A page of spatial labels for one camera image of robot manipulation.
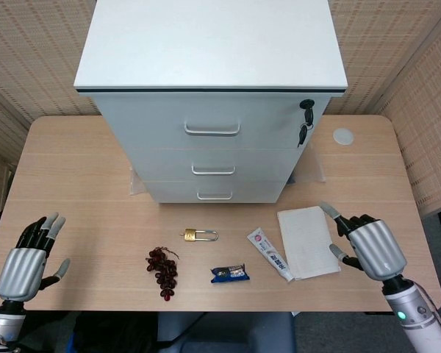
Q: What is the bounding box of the white three-drawer cabinet body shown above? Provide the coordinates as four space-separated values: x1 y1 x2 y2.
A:
73 0 348 204

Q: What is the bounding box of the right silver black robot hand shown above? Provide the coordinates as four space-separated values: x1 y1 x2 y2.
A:
318 200 408 282

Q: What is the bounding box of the long silver drawer handle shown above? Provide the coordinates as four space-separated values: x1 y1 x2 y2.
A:
184 119 242 138

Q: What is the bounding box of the round grey table grommet cap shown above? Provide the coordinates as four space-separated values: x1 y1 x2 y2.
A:
332 127 354 146

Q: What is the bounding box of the medium silver drawer handle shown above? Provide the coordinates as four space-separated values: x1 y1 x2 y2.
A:
191 163 237 177

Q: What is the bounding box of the black key in lock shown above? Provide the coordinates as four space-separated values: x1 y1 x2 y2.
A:
299 99 316 126

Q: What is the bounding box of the short silver drawer handle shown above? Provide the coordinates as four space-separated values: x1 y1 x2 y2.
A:
196 190 234 202

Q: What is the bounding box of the hanging black spare key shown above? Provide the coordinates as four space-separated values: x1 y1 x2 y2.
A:
297 124 313 148

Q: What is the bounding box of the grey blue chair seat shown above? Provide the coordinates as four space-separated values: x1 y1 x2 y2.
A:
157 311 297 353

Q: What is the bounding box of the brass long-shackle padlock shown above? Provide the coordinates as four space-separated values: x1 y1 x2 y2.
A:
179 227 219 243

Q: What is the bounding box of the tall white drawer with lock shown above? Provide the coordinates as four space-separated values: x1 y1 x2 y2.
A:
93 91 332 150

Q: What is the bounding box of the middle-height white drawer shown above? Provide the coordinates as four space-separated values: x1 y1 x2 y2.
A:
129 148 299 183

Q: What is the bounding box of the blue cookie snack pack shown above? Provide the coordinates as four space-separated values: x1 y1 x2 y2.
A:
209 263 251 285

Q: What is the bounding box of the dark red grape bunch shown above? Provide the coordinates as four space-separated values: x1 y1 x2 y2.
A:
145 246 180 302

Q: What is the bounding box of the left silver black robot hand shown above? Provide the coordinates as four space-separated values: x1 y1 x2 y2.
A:
0 212 71 303

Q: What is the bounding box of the white toothpaste tube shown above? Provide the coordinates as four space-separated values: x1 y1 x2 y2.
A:
246 227 295 283

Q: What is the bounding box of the lowest short white drawer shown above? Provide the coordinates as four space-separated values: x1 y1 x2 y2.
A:
142 179 290 204

